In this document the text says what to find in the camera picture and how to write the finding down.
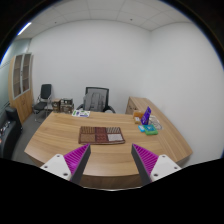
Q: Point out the white green leaflet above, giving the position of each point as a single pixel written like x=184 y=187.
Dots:
x=81 y=113

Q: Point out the clear plastic container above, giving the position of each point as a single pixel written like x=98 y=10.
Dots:
x=153 y=120

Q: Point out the blue small box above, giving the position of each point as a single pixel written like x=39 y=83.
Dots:
x=141 y=128

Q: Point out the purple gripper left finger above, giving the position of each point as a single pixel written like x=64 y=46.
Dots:
x=69 y=166

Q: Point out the green plastic box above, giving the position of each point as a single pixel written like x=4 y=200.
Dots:
x=150 y=131

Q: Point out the grey mesh office chair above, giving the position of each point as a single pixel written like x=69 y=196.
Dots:
x=96 y=99

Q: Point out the brown patchwork towel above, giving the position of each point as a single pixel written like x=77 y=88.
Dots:
x=100 y=135

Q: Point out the black visitor chair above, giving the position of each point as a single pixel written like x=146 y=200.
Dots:
x=43 y=100

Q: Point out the cardboard boxes on floor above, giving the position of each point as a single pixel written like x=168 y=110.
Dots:
x=63 y=105

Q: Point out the black sofa with items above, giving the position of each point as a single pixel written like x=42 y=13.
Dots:
x=10 y=131

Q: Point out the orange small box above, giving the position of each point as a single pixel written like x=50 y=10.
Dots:
x=137 y=115

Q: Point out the wooden glass-door cabinet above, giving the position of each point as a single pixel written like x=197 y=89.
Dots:
x=20 y=85

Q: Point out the low wooden side cabinet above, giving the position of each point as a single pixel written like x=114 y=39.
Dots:
x=140 y=104

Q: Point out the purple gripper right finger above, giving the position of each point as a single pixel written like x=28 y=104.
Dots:
x=152 y=167

